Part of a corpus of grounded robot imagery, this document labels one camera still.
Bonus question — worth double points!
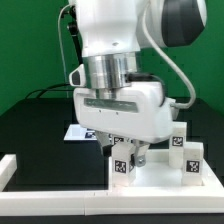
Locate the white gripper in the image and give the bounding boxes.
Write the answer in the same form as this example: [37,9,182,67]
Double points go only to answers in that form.
[69,64,173,167]

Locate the white square table top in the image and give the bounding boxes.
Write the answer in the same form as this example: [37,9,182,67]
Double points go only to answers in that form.
[110,149,223,190]

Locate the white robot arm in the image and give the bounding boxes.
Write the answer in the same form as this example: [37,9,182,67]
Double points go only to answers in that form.
[69,0,207,166]

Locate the white fiducial marker plate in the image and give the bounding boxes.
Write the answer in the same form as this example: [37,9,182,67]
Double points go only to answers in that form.
[64,124,96,141]

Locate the white U-shaped border fence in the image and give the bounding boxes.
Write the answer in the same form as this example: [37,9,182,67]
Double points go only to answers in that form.
[0,154,224,216]

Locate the black cables on table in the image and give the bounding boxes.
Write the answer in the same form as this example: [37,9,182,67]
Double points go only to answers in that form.
[24,82,75,100]

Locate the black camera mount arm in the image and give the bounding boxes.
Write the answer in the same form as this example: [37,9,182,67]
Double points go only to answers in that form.
[67,6,83,64]

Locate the white hanging cable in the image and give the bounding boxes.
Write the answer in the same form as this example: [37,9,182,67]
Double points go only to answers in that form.
[57,4,72,84]

